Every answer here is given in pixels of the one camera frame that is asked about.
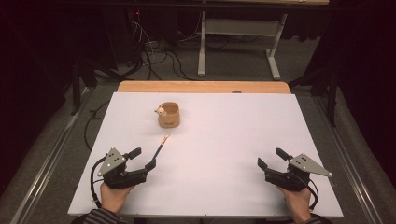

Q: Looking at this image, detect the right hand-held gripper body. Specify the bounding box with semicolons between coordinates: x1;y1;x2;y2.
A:
264;153;333;192

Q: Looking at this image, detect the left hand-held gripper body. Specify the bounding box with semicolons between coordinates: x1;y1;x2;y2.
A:
97;147;149;190

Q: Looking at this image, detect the thin wooden stick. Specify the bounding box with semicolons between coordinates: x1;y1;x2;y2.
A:
151;133;172;161

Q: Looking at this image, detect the wooden cup with animal figure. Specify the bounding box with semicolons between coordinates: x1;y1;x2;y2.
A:
154;101;181;129

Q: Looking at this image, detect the person's left hand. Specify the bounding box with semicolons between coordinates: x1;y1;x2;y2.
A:
99;181;135;215

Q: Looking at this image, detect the person's right hand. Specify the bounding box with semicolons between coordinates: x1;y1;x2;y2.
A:
276;185;313;224

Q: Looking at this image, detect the white board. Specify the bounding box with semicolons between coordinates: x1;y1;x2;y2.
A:
67;91;344;218

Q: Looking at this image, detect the black metal stand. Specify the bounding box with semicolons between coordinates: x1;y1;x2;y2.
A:
69;57;98;117
288;60;341;128

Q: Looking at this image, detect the wooden table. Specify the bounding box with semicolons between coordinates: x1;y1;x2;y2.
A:
117;80;292;95

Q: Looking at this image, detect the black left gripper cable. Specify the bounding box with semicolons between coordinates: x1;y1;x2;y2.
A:
90;155;108;209

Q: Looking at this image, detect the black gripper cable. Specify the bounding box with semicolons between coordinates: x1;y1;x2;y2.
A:
292;172;319;210
90;155;108;209

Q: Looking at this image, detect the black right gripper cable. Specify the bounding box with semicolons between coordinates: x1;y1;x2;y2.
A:
292;172;319;210

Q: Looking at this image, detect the black floor cable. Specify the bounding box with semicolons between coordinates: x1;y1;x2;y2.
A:
83;99;111;152

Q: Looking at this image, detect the metal floor rail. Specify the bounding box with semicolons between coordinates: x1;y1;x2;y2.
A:
10;87;92;224
311;95;387;224

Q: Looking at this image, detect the bundle of floor cables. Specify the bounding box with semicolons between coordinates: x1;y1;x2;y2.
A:
124;12;204;82

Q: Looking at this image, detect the white metal desk frame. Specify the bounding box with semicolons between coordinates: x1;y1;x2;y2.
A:
197;10;289;81

